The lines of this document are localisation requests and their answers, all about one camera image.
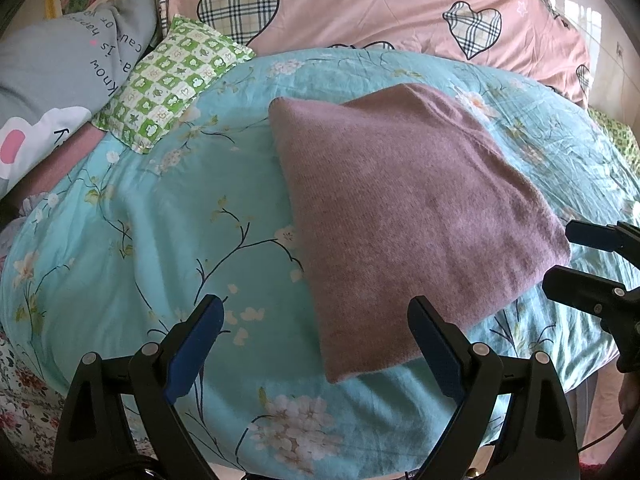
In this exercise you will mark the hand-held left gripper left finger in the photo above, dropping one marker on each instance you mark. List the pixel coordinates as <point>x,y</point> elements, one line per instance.
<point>192,355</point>

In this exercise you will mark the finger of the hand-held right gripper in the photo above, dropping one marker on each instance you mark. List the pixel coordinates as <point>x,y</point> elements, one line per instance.
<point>585,234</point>
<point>575,287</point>

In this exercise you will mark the pink duvet with plaid hearts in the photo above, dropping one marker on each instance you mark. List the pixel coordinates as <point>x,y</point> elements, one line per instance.
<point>380,10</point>

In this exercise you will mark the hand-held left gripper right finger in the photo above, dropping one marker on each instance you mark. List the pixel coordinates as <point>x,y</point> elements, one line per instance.
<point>440,355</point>

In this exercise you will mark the green checkered pillow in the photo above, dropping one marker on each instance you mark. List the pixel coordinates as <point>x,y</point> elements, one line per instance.
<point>170,85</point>

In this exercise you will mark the pink knitted sweater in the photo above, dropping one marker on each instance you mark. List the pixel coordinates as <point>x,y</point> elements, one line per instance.
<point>410,210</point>

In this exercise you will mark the green patterned cloth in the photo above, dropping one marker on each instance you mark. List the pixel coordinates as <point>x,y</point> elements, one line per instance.
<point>617,135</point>

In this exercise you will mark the grey printed pillow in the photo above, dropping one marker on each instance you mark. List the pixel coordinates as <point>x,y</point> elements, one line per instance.
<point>55,70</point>

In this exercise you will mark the teal floral blanket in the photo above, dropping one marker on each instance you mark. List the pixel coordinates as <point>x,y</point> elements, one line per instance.
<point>210,240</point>

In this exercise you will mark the floral bed sheet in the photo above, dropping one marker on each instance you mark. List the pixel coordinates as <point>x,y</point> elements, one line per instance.
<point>25,410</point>

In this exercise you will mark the pink bed sheet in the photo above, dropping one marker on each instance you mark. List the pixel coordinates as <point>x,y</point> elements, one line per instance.
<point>65,160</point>

